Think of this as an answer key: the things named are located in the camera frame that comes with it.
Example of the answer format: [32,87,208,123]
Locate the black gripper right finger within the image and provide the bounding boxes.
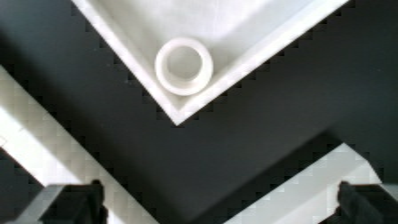
[323,182,398,224]

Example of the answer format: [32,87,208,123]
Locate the white obstacle fence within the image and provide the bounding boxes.
[0,66,398,224]

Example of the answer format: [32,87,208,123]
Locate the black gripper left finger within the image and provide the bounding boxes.
[16,180,108,224]

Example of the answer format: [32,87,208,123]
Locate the white square tabletop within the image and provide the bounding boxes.
[71,0,348,124]

